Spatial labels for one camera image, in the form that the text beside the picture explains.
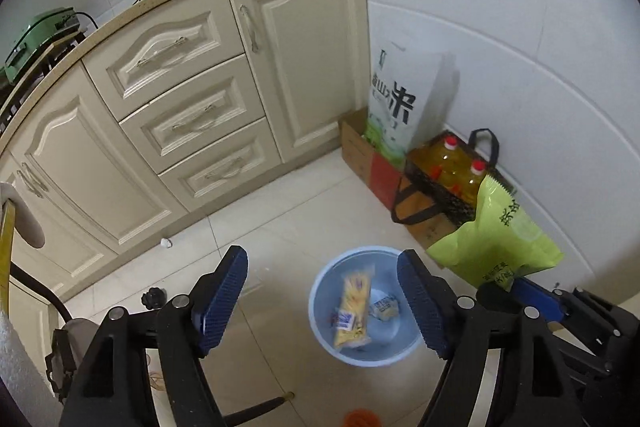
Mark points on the orange round object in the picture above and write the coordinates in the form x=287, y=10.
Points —
x=361, y=419

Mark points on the white foam sheet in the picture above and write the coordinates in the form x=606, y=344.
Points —
x=20, y=372

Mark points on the white padded roll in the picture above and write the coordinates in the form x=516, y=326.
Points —
x=22, y=214

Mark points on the black chair leg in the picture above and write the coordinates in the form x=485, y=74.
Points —
x=260, y=408

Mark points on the small white floor scrap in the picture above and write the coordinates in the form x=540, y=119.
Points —
x=166, y=243

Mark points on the small white wrapper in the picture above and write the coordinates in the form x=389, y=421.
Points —
x=384, y=307

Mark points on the cream cabinet drawer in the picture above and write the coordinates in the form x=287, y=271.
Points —
x=165, y=52
x=195, y=119
x=225, y=167

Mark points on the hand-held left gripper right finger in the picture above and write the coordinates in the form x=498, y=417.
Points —
x=425, y=307

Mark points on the cream kitchen cabinet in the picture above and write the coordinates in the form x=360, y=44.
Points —
x=280, y=147

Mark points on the light blue plastic bin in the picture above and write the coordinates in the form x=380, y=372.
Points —
x=387, y=339

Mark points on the green snack bag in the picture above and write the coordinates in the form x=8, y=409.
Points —
x=495, y=237

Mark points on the white green rice bag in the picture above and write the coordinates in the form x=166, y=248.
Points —
x=400, y=107

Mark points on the cream cabinet door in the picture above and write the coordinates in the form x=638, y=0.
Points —
x=300, y=57
x=65, y=252
x=85, y=157

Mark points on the brown red cardboard box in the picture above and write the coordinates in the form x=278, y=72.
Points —
x=357, y=152

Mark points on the yellow cooking oil bottle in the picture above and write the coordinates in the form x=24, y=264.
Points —
x=442, y=159
x=475, y=184

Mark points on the black stove grate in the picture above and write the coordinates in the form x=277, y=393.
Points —
x=55, y=53

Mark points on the green electric griddle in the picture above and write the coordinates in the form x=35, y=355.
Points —
x=35, y=37

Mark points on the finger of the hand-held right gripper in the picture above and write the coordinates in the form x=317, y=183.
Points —
x=494, y=296
x=540, y=299

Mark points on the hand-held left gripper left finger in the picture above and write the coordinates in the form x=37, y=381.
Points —
x=220, y=302

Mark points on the yellow snack packet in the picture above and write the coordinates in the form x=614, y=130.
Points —
x=352, y=307

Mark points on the black round knob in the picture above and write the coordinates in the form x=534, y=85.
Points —
x=154, y=297

